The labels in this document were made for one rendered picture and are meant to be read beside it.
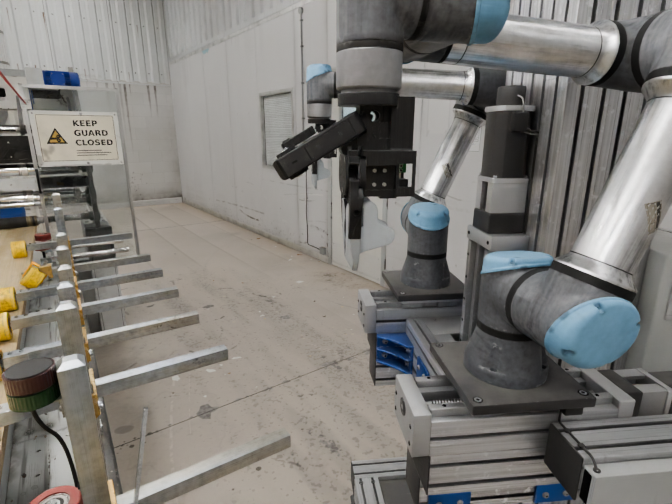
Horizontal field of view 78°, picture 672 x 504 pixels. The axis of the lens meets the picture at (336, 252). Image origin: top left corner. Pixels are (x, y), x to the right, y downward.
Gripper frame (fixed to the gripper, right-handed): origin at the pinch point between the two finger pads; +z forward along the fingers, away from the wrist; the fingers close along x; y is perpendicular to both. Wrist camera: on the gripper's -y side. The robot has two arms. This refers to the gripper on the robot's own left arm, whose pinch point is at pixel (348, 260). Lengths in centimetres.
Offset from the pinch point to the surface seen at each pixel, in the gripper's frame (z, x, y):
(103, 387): 37, 32, -48
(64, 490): 41, 9, -46
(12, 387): 16.1, 0.7, -43.8
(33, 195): 23, 233, -170
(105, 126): -19, 244, -125
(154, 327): 37, 61, -46
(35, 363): 15.0, 4.7, -43.0
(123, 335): 37, 57, -53
